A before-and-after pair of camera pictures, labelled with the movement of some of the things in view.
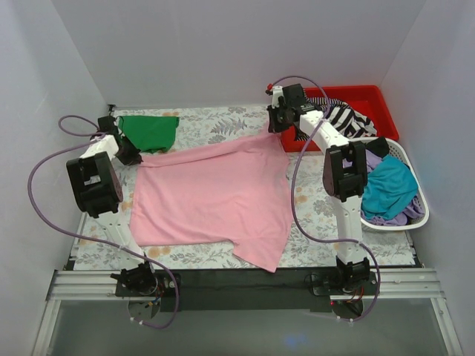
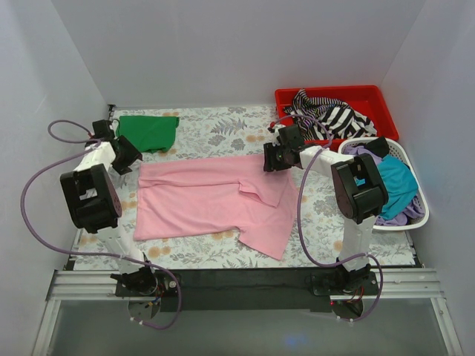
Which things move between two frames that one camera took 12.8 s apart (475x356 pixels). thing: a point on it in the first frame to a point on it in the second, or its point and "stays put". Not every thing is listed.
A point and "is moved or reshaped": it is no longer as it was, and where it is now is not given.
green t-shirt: (150, 133) stays put
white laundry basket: (398, 150) stays put
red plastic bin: (368, 100) stays put
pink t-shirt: (238, 194) is moved or reshaped
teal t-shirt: (389, 182) stays put
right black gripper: (278, 121) to (269, 157)
